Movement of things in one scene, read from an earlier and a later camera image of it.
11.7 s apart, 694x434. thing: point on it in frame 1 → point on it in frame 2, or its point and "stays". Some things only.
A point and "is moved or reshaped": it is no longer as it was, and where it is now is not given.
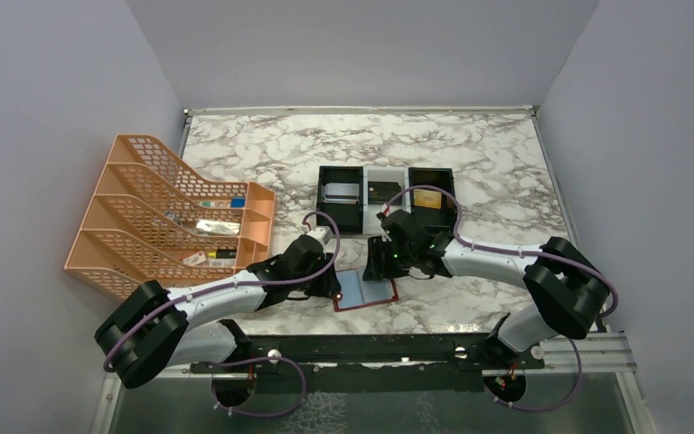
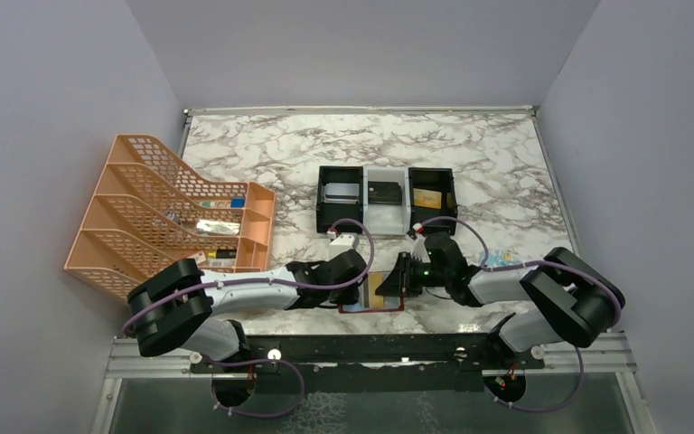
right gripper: x=377 y=263 → x=407 y=275
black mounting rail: x=365 y=363 stays
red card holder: x=356 y=291 is moved or reshaped
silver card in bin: x=342 y=193 stays
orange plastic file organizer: x=153 y=221 stays
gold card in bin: x=427 y=198 stays
